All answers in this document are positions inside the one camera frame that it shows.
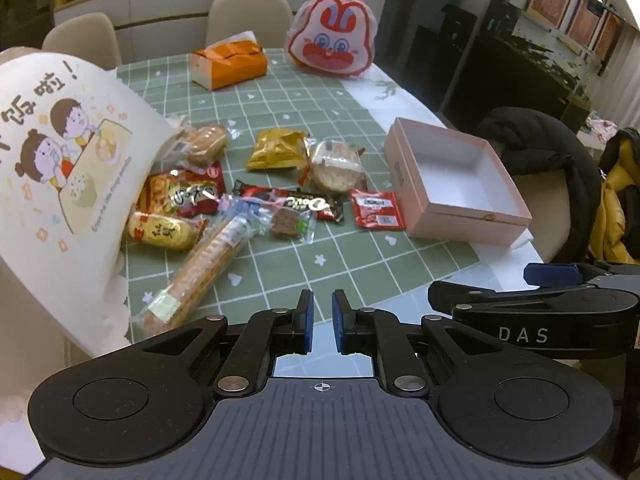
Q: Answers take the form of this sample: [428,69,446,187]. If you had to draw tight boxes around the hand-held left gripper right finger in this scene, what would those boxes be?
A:
[332,289,511,397]

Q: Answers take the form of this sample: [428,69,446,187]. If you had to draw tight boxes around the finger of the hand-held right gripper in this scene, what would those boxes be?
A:
[523,261,614,288]
[427,279,609,319]

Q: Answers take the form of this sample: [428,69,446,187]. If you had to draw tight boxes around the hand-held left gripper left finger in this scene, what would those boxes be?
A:
[130,289,315,397]

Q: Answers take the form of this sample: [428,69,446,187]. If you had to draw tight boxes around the pink cardboard box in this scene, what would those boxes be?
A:
[383,117,533,247]

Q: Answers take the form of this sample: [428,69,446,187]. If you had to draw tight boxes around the small clear brown snack packet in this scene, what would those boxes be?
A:
[269,206,317,245]

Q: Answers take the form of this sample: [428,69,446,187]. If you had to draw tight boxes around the small red packet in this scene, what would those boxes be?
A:
[347,189,407,231]

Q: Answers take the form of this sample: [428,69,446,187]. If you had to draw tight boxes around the yellow rice cracker packet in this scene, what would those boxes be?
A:
[126,211,208,254]

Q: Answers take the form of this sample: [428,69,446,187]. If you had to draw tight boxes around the red snack packet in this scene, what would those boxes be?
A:
[137,161,227,219]

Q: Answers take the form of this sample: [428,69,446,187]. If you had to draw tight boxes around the brown cookie packet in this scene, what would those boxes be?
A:
[172,122,230,167]

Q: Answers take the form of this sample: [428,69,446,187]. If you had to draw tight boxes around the beige chair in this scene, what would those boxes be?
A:
[206,0,294,51]
[41,11,123,71]
[510,167,573,263]

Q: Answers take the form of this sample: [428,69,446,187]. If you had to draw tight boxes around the yellow jacket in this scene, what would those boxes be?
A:
[590,127,640,263]

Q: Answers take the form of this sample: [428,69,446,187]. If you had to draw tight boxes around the long biscuit packet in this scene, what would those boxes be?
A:
[130,196,268,335]

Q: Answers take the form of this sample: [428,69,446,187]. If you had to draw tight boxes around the dark chocolate bar packet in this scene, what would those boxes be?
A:
[231,181,347,224]

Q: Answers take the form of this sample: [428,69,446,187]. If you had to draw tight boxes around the black jacket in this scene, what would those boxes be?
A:
[475,106,603,263]

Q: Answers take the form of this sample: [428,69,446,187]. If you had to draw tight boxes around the pink printed cloth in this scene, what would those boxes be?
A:
[582,117,621,143]

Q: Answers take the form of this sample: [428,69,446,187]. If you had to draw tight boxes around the round rice cracker packet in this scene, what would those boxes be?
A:
[299,138,369,194]

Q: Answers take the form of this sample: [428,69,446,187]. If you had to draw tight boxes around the yellow snack packet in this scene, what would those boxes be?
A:
[245,128,309,172]

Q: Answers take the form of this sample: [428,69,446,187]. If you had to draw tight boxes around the black-framed glass tank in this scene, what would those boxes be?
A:
[470,0,631,131]

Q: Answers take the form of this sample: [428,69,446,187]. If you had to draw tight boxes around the black cabinet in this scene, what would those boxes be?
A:
[440,4,478,111]

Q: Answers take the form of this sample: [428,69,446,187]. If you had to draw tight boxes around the orange tissue box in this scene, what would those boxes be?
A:
[189,31,269,92]

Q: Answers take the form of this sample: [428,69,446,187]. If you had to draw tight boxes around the cartoon print paper bag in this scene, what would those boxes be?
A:
[0,47,186,358]

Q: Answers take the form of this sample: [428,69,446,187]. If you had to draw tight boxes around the red white rabbit bag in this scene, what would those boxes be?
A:
[286,0,377,80]

